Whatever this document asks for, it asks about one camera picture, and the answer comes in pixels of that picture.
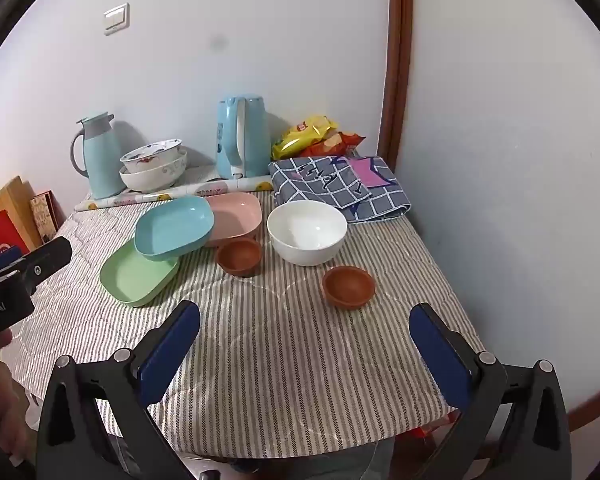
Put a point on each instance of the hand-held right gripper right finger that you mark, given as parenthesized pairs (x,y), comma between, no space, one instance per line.
(440,350)

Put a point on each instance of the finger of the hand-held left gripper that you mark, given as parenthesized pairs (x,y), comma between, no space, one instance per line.
(0,262)
(47,257)

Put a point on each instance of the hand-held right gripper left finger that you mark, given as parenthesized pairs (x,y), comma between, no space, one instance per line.
(172,345)

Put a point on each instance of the green plastic plate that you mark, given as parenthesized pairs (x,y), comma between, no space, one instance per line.
(130,280)

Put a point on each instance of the small brown bowl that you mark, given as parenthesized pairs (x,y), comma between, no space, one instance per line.
(238,257)
(348,287)

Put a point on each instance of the blue plastic plate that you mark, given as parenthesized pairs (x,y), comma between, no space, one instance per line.
(175,230)

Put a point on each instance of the pink plastic bowl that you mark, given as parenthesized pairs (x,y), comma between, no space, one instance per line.
(235,215)

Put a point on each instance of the white ceramic bowl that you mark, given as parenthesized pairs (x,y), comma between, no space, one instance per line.
(307,235)

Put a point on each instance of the red paper bag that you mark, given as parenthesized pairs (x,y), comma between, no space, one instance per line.
(0,235)

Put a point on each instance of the grey striped quilted cloth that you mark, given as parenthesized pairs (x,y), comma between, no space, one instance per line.
(280,350)

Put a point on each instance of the light blue thermos jug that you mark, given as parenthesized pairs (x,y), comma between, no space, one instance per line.
(102,160)

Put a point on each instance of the large white swirl-patterned bowl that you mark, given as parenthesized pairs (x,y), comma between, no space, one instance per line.
(155,177)

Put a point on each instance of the blue red floral bowl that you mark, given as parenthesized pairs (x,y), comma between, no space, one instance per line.
(150,156)

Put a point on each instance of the fruit-print oilcloth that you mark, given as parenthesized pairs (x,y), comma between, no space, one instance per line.
(180,192)

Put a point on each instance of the brown wooden baseboard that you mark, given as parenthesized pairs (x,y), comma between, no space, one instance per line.
(587,412)

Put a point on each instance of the grey checked folded cloth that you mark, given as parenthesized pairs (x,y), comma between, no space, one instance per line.
(330,185)

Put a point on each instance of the light blue electric kettle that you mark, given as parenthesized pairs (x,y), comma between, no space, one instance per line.
(240,135)

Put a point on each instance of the red chip bag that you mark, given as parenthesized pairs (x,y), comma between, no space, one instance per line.
(337,144)

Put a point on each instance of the yellow chip bag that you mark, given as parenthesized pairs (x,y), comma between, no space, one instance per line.
(300,135)

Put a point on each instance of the brown picture frame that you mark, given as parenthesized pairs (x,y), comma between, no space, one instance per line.
(44,215)

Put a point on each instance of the white wall light switch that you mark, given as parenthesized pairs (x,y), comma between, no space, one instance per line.
(116,19)

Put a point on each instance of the brown wooden door frame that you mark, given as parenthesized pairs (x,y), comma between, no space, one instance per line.
(397,60)

